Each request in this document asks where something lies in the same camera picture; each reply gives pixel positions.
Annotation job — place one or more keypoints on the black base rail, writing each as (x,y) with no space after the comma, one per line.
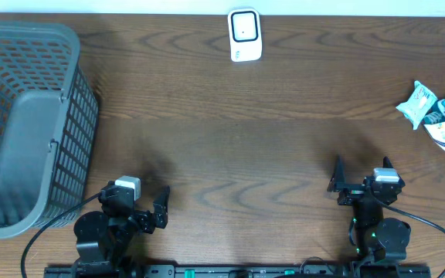
(309,270)

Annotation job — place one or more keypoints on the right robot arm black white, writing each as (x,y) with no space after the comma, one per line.
(379,241)

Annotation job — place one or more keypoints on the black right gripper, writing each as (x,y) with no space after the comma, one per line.
(337,183)

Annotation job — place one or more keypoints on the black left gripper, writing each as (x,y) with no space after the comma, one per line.
(146,222)

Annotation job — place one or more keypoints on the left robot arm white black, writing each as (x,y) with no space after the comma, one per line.
(103,237)

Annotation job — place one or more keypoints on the dark grey plastic basket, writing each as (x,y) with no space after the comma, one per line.
(48,119)

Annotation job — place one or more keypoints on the teal wet wipes pack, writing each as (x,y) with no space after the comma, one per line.
(418,105)

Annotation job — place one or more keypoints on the white barcode scanner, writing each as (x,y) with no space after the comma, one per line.
(245,38)

